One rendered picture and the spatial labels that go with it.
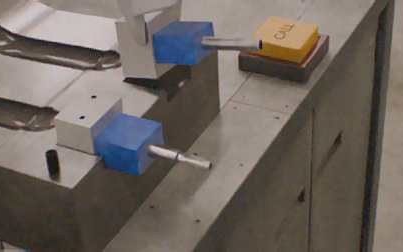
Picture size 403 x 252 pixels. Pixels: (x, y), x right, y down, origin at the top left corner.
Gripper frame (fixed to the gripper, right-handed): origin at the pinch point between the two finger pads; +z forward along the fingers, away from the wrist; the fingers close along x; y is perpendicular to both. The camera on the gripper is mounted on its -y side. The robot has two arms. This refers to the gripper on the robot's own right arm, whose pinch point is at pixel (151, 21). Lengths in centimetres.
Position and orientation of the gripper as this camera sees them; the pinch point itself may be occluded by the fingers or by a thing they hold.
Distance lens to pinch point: 81.9
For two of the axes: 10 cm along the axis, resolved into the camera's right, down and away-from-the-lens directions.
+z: 1.1, 9.1, 4.0
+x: 4.6, -4.0, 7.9
